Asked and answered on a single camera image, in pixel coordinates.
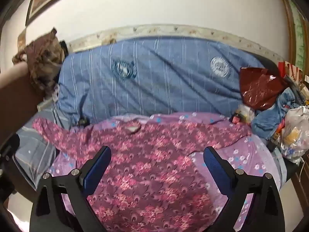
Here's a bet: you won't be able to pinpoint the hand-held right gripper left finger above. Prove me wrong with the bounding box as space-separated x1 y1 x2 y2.
29 146 112 232

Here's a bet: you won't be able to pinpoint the brown patterned cloth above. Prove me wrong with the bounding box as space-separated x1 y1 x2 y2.
12 28 68 97

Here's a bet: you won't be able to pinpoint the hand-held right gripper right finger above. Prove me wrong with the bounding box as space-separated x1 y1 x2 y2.
203 146 286 232

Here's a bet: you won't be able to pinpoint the beige floral wall trim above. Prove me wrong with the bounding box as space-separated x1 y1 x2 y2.
69 24 290 61

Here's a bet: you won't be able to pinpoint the blue striped quilt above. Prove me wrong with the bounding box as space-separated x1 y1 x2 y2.
56 36 278 130

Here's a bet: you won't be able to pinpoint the grey zippered garment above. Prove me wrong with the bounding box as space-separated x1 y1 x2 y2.
16 106 63 186

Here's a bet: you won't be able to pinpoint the purple floral blanket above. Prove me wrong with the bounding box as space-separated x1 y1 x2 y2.
47 112 283 232

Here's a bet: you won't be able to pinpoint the colourful small packet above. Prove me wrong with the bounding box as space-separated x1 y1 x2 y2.
232 105 254 124

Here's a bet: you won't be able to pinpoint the green wooden framed picture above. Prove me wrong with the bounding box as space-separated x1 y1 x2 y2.
282 0 309 68

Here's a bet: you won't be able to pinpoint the tan bed headboard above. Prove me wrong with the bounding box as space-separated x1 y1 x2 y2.
0 62 45 138

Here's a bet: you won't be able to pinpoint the red paper gift bag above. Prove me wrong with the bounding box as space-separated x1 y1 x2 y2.
278 61 303 83

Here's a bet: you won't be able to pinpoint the white plastic bag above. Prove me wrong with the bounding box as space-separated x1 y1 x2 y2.
280 106 309 163

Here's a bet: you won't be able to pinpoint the red plastic bag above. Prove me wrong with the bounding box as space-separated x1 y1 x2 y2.
239 67 289 109

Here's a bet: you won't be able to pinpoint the blue denim jeans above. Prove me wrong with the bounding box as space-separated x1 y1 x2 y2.
251 87 302 141

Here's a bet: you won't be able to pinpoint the pink floral maroon top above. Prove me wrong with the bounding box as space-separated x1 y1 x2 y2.
32 117 253 232

